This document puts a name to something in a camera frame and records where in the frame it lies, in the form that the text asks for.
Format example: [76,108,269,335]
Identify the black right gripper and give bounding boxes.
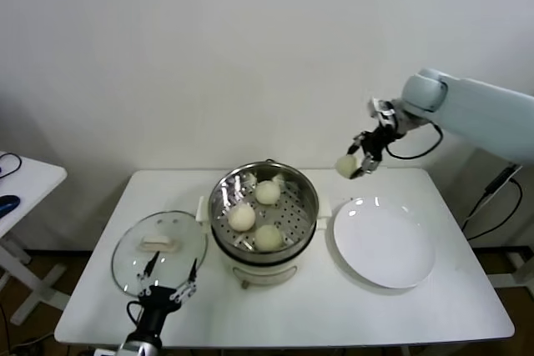
[345,119,398,181]

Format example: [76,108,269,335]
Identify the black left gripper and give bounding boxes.
[136,250,199,341]

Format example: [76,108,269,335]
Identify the white steamed baozi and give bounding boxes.
[254,180,281,206]
[228,204,256,233]
[335,154,360,180]
[253,224,284,253]

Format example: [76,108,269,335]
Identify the round glass pot lid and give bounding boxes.
[110,210,209,298]

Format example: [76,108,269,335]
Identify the cream electric cooker pot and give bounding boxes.
[202,214,329,291]

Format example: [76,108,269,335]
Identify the white round plate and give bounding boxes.
[332,196,437,289]

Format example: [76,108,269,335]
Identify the blue computer mouse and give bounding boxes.
[0,195,21,218]

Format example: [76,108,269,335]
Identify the white desk with label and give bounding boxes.
[490,159,534,288]

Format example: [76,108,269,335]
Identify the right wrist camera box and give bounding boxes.
[369,98,397,128]

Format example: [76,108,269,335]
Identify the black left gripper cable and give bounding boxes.
[126,299,146,328]

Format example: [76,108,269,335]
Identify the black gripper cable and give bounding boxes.
[126,299,146,328]
[385,120,445,160]

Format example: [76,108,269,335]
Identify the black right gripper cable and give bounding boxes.
[385,120,445,160]

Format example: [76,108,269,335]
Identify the black cable with adapter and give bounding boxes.
[461,163,525,243]

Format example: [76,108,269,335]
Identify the thin black mouse cable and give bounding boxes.
[0,152,23,182]

